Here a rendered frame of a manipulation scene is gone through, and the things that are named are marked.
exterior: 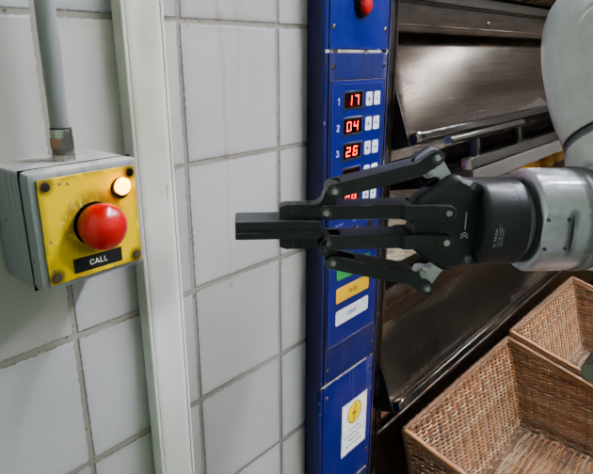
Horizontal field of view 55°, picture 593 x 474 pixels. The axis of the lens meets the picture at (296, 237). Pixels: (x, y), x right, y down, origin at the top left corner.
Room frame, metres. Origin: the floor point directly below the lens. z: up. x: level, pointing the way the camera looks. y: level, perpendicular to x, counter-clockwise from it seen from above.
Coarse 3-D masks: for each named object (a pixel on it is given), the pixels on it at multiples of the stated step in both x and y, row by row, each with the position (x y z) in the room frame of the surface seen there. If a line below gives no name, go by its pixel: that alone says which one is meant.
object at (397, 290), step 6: (408, 258) 1.13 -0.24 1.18; (414, 258) 1.13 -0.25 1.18; (420, 258) 1.13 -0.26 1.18; (444, 270) 1.15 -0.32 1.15; (390, 282) 1.00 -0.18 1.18; (390, 288) 0.98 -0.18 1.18; (396, 288) 0.99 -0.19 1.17; (402, 288) 1.01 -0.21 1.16; (408, 288) 1.03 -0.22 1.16; (390, 294) 0.98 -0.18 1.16; (396, 294) 1.00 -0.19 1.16; (402, 294) 1.01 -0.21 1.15; (384, 300) 0.96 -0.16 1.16; (390, 300) 0.98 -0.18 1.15; (396, 300) 1.00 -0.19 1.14; (384, 306) 0.96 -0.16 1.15
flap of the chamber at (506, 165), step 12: (540, 132) 1.54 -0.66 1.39; (492, 144) 1.36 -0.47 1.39; (504, 144) 1.31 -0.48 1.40; (552, 144) 1.16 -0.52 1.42; (456, 156) 1.18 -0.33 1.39; (516, 156) 1.01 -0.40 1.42; (528, 156) 1.06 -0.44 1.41; (540, 156) 1.10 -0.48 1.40; (456, 168) 0.93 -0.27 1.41; (480, 168) 0.89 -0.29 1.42; (492, 168) 0.93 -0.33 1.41; (504, 168) 0.96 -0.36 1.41; (420, 180) 0.93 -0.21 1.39; (432, 180) 0.92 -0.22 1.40
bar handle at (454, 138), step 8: (512, 120) 1.13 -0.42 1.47; (520, 120) 1.15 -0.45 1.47; (480, 128) 1.01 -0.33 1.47; (488, 128) 1.03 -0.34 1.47; (496, 128) 1.05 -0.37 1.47; (504, 128) 1.08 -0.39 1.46; (512, 128) 1.12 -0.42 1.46; (520, 128) 1.14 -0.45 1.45; (448, 136) 0.92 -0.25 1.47; (456, 136) 0.93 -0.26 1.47; (464, 136) 0.95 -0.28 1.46; (472, 136) 0.97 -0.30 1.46; (480, 136) 1.01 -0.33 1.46; (512, 136) 1.14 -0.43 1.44; (520, 136) 1.14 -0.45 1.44; (448, 144) 0.92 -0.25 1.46; (472, 144) 0.99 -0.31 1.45; (472, 152) 0.99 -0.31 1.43
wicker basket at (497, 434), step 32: (512, 352) 1.38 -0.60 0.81; (480, 384) 1.25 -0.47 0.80; (512, 384) 1.36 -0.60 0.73; (544, 384) 1.32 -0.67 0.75; (576, 384) 1.27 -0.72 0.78; (416, 416) 1.04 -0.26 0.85; (448, 416) 1.12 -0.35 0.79; (480, 416) 1.21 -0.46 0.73; (512, 416) 1.33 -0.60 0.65; (544, 416) 1.31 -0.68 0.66; (576, 416) 1.26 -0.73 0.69; (416, 448) 0.97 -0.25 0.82; (448, 448) 1.09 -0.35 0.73; (512, 448) 1.26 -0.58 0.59; (544, 448) 1.26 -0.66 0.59; (576, 448) 1.25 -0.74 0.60
